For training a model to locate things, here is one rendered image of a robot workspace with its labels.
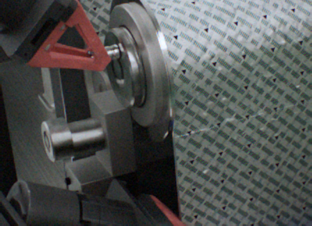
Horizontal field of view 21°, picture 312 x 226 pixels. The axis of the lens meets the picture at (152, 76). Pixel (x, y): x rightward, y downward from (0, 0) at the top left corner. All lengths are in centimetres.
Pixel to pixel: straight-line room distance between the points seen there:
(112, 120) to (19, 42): 17
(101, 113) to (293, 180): 20
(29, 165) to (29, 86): 32
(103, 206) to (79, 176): 10
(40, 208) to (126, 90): 14
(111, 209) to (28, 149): 69
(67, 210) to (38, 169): 64
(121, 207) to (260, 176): 14
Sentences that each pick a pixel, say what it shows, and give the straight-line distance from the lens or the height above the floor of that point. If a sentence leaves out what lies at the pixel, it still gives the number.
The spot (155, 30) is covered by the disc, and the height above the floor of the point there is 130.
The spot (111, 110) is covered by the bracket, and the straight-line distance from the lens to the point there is 79.
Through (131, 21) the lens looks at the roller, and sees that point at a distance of 73.
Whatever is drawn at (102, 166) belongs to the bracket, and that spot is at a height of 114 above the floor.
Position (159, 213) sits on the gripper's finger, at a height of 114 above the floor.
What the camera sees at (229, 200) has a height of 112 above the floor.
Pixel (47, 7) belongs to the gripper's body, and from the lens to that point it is 66.
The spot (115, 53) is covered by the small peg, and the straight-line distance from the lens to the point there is 74.
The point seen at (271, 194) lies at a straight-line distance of 82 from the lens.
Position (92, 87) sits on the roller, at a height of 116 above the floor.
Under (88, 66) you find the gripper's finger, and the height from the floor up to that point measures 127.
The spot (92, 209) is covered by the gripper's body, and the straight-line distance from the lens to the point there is 72.
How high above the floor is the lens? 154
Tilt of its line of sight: 23 degrees down
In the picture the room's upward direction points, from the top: 5 degrees counter-clockwise
